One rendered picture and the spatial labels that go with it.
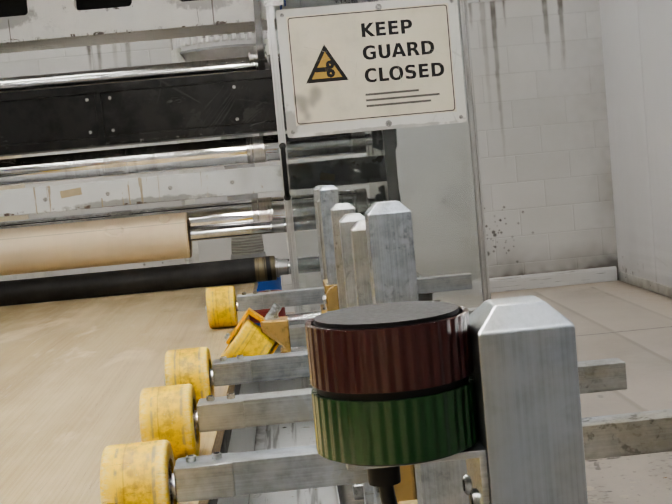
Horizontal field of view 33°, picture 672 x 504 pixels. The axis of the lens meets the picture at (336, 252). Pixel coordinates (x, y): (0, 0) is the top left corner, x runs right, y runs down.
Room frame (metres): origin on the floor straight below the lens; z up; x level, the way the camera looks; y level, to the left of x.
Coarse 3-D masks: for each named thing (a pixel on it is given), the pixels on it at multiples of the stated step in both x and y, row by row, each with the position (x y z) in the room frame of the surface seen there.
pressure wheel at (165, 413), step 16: (144, 400) 1.16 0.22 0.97; (160, 400) 1.16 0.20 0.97; (176, 400) 1.16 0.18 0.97; (192, 400) 1.18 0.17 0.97; (144, 416) 1.15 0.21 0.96; (160, 416) 1.15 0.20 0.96; (176, 416) 1.15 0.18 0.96; (192, 416) 1.16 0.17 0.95; (144, 432) 1.15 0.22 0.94; (160, 432) 1.15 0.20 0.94; (176, 432) 1.15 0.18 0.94; (192, 432) 1.15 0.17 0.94; (176, 448) 1.15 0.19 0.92; (192, 448) 1.16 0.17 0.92
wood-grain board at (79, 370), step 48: (0, 336) 2.36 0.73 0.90; (48, 336) 2.29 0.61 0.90; (96, 336) 2.22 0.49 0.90; (144, 336) 2.16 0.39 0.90; (192, 336) 2.10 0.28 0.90; (0, 384) 1.76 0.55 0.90; (48, 384) 1.72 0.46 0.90; (96, 384) 1.68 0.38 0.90; (144, 384) 1.65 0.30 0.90; (0, 432) 1.41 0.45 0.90; (48, 432) 1.38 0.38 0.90; (96, 432) 1.35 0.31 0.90; (0, 480) 1.17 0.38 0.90; (48, 480) 1.15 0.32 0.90; (96, 480) 1.13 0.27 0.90
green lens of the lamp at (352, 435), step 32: (320, 416) 0.39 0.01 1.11; (352, 416) 0.38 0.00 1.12; (384, 416) 0.38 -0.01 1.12; (416, 416) 0.38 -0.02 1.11; (448, 416) 0.38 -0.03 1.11; (320, 448) 0.40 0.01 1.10; (352, 448) 0.38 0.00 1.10; (384, 448) 0.38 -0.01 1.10; (416, 448) 0.38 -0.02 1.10; (448, 448) 0.38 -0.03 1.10
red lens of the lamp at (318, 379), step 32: (448, 320) 0.38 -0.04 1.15; (320, 352) 0.39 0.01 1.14; (352, 352) 0.38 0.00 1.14; (384, 352) 0.38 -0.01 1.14; (416, 352) 0.38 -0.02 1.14; (448, 352) 0.38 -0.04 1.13; (320, 384) 0.39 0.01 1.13; (352, 384) 0.38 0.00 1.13; (384, 384) 0.38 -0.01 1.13; (416, 384) 0.38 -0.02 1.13
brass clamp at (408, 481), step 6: (402, 468) 0.86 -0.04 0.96; (408, 468) 0.86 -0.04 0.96; (414, 468) 0.88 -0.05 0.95; (402, 474) 0.86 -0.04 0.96; (408, 474) 0.86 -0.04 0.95; (414, 474) 0.88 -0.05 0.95; (402, 480) 0.86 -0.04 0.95; (408, 480) 0.86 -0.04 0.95; (414, 480) 0.88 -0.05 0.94; (396, 486) 0.86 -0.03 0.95; (402, 486) 0.86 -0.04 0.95; (408, 486) 0.86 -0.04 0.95; (414, 486) 0.86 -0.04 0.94; (378, 492) 0.87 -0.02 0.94; (396, 492) 0.86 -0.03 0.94; (402, 492) 0.86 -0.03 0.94; (408, 492) 0.86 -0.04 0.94; (414, 492) 0.86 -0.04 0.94; (396, 498) 0.86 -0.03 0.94; (402, 498) 0.86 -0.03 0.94; (408, 498) 0.86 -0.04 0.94; (414, 498) 0.86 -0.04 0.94
